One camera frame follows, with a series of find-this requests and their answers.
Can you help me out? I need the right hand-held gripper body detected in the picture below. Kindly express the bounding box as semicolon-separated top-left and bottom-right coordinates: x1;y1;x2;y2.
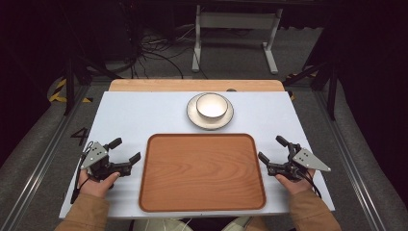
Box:
267;142;332;183

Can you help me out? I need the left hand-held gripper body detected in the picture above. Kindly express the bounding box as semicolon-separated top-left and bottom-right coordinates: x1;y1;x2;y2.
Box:
79;141;133;181

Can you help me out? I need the white plate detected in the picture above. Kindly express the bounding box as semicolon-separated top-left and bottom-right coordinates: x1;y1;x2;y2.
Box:
186;91;235;131

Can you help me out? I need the white bowl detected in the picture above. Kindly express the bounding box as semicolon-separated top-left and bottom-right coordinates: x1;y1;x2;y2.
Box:
195;92;229;121

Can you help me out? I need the person's right hand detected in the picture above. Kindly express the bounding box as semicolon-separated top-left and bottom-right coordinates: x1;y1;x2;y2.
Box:
274;168;317;195

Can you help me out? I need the person's left hand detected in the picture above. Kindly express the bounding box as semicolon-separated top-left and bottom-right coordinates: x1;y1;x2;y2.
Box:
77;168;121;199

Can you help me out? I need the wooden tray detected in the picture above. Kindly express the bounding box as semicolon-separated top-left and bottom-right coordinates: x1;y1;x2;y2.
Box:
138;133;268;214

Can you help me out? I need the black tripod stand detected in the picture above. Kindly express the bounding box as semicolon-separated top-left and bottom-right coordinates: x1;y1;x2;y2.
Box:
282;18;341;122
61;3;124;117

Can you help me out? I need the wooden table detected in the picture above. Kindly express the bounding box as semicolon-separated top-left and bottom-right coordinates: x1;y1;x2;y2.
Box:
108;78;287;93

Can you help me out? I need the white metal stand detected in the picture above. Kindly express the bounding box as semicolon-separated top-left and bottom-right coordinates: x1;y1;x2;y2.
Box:
191;4;285;76

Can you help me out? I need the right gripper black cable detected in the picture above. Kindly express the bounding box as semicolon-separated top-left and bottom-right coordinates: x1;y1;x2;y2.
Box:
296;169;322;199

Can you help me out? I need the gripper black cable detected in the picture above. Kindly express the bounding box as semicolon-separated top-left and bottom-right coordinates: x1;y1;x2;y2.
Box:
69;141;94;205
296;169;322;199

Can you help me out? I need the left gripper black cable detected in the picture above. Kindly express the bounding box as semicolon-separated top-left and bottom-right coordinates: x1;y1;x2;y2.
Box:
69;141;94;205

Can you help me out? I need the bundle of floor cables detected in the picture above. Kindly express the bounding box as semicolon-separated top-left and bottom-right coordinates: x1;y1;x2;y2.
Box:
128;23;210;80

